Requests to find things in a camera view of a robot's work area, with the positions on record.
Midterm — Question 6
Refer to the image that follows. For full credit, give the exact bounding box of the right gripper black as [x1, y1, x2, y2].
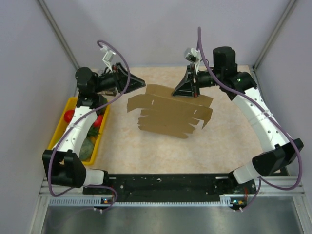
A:
[172, 64, 222, 98]

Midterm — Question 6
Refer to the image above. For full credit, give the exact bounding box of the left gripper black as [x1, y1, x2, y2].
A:
[93, 62, 145, 94]

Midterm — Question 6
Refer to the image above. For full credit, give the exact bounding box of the brown cardboard paper box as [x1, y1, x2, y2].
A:
[127, 84, 213, 139]

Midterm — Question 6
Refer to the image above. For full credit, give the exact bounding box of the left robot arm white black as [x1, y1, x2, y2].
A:
[42, 63, 146, 194]

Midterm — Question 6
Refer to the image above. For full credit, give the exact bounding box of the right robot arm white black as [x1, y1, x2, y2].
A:
[172, 46, 303, 193]

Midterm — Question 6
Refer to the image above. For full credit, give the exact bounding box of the black rectangular box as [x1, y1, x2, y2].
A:
[102, 89, 117, 97]

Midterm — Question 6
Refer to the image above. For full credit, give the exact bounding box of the green toy lime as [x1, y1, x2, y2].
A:
[97, 97, 108, 115]

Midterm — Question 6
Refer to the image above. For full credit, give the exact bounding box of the red toy tomato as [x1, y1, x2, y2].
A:
[93, 115, 103, 128]

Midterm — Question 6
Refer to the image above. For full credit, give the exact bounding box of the orange toy pineapple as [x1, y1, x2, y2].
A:
[87, 126, 100, 145]

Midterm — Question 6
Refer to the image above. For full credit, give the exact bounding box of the red toy apple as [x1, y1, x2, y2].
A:
[63, 110, 75, 123]

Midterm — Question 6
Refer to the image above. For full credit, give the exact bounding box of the green toy pear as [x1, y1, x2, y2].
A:
[79, 138, 94, 161]

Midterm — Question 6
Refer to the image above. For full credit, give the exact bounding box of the yellow plastic tray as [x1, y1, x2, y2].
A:
[47, 97, 111, 166]

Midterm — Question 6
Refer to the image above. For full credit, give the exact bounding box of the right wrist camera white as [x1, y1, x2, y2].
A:
[184, 48, 200, 72]

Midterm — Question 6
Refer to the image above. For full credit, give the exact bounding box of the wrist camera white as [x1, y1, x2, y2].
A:
[100, 45, 116, 72]
[184, 48, 200, 72]

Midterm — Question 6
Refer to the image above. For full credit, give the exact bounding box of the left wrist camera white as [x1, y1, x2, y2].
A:
[100, 45, 116, 72]

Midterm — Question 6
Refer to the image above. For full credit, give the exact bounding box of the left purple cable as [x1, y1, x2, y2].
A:
[47, 40, 130, 197]

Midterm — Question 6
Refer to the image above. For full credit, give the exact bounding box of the purple cable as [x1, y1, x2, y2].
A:
[196, 26, 303, 190]
[47, 40, 130, 197]

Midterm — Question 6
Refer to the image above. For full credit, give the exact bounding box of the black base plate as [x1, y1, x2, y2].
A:
[82, 173, 256, 203]

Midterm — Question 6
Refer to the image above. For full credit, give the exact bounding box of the left frame post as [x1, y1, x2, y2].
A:
[35, 0, 80, 70]

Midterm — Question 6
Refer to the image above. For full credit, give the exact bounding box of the frame post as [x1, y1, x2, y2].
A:
[252, 0, 299, 69]
[35, 0, 80, 70]

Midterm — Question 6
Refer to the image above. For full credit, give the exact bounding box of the grey cable duct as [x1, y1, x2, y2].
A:
[48, 195, 244, 207]

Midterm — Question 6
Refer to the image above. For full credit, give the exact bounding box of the right frame post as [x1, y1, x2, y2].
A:
[252, 0, 299, 69]

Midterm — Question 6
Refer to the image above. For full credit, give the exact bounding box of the aluminium frame rail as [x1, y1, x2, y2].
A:
[52, 174, 305, 202]

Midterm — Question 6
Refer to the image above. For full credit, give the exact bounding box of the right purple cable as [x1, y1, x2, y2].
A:
[196, 26, 303, 190]

